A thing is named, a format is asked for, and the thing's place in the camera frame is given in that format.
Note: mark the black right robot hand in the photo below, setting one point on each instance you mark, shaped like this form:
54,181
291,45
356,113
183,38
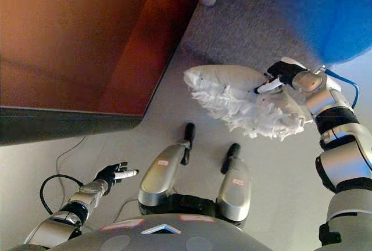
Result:
283,72

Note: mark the silver right robot leg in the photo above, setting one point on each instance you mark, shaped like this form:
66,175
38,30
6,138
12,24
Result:
235,193

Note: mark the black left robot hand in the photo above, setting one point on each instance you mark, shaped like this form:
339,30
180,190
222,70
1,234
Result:
109,175

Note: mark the silver robot leg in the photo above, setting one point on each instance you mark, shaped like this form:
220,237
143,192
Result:
235,193
158,178

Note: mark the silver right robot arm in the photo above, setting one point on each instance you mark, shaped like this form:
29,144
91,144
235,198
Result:
346,158

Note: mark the silver left robot leg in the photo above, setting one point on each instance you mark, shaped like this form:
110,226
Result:
158,178

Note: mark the brown wooden desk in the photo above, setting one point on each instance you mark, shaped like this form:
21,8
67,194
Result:
81,53

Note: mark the grey robot torso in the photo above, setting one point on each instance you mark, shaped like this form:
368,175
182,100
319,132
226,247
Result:
157,239

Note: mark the white ruffled pillow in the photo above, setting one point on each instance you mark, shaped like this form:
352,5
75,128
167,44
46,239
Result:
232,100

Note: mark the grey upholstered armchair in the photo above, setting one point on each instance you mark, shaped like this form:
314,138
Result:
250,30

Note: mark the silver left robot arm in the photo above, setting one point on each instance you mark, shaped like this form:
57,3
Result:
67,213

